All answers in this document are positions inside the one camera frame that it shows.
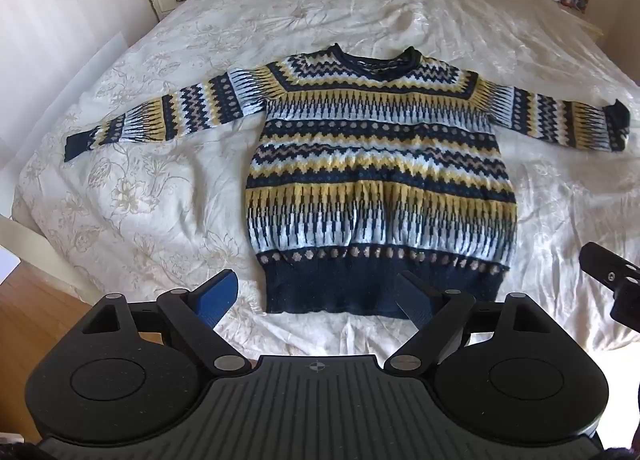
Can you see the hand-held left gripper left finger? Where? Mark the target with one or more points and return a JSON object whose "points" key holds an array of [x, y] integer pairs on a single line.
{"points": [[217, 297]]}

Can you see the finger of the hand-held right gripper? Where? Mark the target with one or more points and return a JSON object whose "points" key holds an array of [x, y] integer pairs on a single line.
{"points": [[607, 265]]}

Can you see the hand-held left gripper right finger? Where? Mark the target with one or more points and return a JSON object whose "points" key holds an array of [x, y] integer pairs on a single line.
{"points": [[414, 300]]}

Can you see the navy yellow patterned knit sweater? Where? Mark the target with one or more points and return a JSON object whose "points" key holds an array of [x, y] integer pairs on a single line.
{"points": [[380, 165]]}

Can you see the cream bed footboard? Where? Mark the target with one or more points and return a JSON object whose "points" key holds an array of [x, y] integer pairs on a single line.
{"points": [[35, 252]]}

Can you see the white floral bedspread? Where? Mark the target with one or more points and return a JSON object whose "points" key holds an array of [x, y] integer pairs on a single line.
{"points": [[310, 10]]}

